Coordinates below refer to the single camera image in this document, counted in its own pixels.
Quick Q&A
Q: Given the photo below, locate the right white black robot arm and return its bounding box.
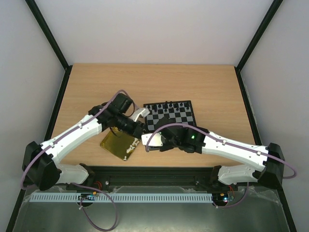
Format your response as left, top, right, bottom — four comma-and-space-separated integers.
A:
147, 118, 284, 189

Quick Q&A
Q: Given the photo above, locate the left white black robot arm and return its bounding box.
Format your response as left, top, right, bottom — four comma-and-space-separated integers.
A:
20, 92, 150, 191

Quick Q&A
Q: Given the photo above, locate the black grey chess board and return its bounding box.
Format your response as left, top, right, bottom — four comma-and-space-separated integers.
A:
145, 112, 197, 132

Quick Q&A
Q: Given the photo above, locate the white chess piece pile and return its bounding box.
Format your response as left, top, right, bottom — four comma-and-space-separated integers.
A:
126, 138, 140, 154

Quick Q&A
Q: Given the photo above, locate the black chess pieces row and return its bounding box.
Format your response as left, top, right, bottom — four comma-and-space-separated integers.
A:
143, 101, 194, 115

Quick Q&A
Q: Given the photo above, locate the gold metal tray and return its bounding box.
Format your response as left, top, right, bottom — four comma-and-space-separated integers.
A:
100, 127, 135, 160

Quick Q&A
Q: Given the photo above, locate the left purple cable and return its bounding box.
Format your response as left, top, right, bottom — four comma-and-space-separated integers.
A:
20, 89, 136, 230

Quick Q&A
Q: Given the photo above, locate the purple cable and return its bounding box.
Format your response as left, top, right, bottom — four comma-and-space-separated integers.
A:
145, 123, 297, 209
20, 89, 136, 230

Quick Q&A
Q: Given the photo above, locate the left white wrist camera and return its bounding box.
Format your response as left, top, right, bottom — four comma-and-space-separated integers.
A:
130, 108, 150, 122

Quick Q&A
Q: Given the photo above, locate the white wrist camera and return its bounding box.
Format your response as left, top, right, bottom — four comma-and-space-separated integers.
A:
141, 133, 166, 152
130, 108, 150, 122

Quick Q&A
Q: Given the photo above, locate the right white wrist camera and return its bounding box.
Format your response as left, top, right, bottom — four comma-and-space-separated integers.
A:
141, 133, 166, 152

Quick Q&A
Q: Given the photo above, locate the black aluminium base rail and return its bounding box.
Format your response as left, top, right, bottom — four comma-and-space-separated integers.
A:
24, 165, 281, 191

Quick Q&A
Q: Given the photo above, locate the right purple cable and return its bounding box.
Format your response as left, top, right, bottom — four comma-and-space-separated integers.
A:
145, 123, 297, 209

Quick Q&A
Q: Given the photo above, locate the light blue slotted cable duct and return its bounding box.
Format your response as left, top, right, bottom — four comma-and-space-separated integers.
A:
29, 192, 213, 203

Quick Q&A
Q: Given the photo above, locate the left black frame post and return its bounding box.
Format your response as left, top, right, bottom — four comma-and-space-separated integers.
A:
25, 0, 70, 71

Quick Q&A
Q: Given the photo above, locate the black frame post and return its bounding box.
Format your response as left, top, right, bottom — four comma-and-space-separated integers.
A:
25, 0, 70, 71
236, 0, 283, 72

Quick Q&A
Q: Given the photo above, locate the right black frame post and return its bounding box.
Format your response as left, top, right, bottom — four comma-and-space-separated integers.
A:
236, 0, 283, 72

